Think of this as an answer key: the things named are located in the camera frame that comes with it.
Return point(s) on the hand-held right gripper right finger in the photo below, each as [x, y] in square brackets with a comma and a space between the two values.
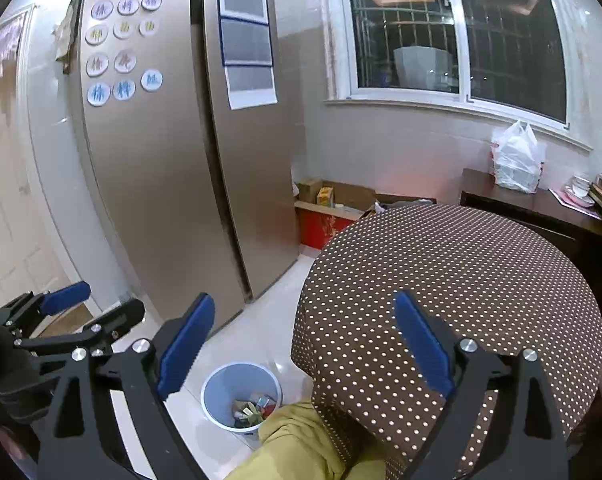
[423, 345]

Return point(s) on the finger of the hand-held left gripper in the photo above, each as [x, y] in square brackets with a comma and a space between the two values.
[66, 296]
[111, 322]

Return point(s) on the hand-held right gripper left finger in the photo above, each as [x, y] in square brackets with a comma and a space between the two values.
[186, 345]

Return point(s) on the blue plastic waste bin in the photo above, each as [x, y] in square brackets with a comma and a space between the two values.
[218, 395]

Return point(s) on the heap of colourful wrappers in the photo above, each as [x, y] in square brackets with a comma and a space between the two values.
[253, 410]

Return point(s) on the person's left forearm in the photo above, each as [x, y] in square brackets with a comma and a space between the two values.
[6, 442]

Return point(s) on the brown polka dot tablecloth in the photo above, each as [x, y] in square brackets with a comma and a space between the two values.
[456, 270]

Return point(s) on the white panel door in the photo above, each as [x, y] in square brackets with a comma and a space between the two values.
[16, 220]

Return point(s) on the champagne double-door refrigerator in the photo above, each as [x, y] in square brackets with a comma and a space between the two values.
[156, 185]

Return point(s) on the person's yellow trouser leg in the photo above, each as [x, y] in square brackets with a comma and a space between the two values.
[301, 450]

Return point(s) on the red cardboard carton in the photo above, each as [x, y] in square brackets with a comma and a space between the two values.
[318, 227]

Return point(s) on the dark wooden side table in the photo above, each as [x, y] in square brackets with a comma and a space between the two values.
[511, 200]

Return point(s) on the small yellow box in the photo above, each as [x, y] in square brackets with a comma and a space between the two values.
[325, 197]

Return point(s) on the small brown cardboard box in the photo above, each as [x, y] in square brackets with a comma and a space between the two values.
[310, 191]

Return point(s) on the white plastic bag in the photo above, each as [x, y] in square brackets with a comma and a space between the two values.
[518, 160]

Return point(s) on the white ceramic bowl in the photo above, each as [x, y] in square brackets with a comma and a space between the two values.
[581, 190]

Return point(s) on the group of round character magnets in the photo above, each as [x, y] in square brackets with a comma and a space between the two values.
[126, 60]

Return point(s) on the pink floral curtain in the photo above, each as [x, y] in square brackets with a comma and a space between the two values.
[1, 45]

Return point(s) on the beige hanging bag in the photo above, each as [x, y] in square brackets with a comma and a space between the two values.
[68, 35]

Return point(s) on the white ribbed pot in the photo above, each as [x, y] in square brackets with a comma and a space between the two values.
[421, 67]

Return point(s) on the white-framed sliding window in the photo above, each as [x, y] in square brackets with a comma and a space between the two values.
[511, 60]

